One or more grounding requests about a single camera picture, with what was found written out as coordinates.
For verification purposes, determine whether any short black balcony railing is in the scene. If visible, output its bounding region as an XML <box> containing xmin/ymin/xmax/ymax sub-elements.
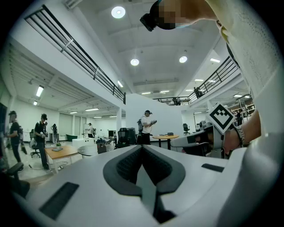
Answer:
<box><xmin>153</xmin><ymin>55</ymin><xmax>241</xmax><ymax>106</ymax></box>

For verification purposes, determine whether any person's right hand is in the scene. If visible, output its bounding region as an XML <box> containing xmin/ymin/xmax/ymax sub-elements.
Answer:
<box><xmin>223</xmin><ymin>127</ymin><xmax>243</xmax><ymax>155</ymax></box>

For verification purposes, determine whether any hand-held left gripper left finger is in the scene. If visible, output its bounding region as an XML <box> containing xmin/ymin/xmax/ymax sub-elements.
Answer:
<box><xmin>12</xmin><ymin>144</ymin><xmax>156</xmax><ymax>227</ymax></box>

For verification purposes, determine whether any silver wristwatch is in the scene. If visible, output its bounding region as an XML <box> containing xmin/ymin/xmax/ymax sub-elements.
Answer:
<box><xmin>235</xmin><ymin>124</ymin><xmax>250</xmax><ymax>147</ymax></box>

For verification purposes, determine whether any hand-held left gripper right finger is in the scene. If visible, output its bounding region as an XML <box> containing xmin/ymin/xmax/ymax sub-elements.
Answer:
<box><xmin>142</xmin><ymin>144</ymin><xmax>241</xmax><ymax>226</ymax></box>

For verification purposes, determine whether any white office chair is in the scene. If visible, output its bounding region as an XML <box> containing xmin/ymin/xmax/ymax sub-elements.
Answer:
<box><xmin>29</xmin><ymin>137</ymin><xmax>41</xmax><ymax>158</ymax></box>

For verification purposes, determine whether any round wooden table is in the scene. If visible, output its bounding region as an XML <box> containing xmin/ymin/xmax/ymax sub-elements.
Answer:
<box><xmin>152</xmin><ymin>134</ymin><xmax>180</xmax><ymax>150</ymax></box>

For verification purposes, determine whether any person's head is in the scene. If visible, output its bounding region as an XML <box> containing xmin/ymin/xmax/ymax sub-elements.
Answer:
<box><xmin>150</xmin><ymin>0</ymin><xmax>200</xmax><ymax>31</ymax></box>

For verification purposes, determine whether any black head-mounted camera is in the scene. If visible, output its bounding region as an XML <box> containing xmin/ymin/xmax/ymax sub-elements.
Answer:
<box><xmin>139</xmin><ymin>13</ymin><xmax>159</xmax><ymax>32</ymax></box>

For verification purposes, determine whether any long black balcony railing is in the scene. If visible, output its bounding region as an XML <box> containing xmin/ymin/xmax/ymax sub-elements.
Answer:
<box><xmin>24</xmin><ymin>4</ymin><xmax>126</xmax><ymax>105</ymax></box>

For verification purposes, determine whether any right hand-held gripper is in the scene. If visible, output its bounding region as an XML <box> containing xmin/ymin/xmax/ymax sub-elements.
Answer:
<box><xmin>170</xmin><ymin>101</ymin><xmax>236</xmax><ymax>159</ymax></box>

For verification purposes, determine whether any person's right forearm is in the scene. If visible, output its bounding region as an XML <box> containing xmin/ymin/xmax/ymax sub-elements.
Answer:
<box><xmin>243</xmin><ymin>108</ymin><xmax>263</xmax><ymax>146</ymax></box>

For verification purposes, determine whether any person's white shirt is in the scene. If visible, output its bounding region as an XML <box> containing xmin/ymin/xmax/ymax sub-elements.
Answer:
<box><xmin>205</xmin><ymin>0</ymin><xmax>284</xmax><ymax>147</ymax></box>

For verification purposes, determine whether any wooden desk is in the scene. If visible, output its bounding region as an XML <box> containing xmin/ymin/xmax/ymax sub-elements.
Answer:
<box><xmin>44</xmin><ymin>145</ymin><xmax>79</xmax><ymax>175</ymax></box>

